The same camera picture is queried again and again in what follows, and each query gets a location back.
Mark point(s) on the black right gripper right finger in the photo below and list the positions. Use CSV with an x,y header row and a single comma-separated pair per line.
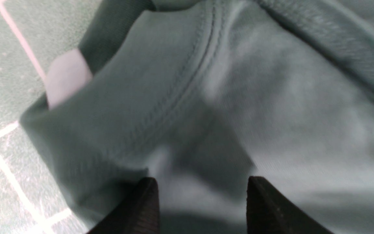
x,y
270,212

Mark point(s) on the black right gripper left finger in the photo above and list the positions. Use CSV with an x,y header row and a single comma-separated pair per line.
x,y
138,213

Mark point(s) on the green long-sleeve top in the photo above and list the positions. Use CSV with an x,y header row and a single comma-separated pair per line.
x,y
203,94

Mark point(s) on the green checkered bed sheet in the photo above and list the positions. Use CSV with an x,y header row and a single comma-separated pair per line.
x,y
32,34

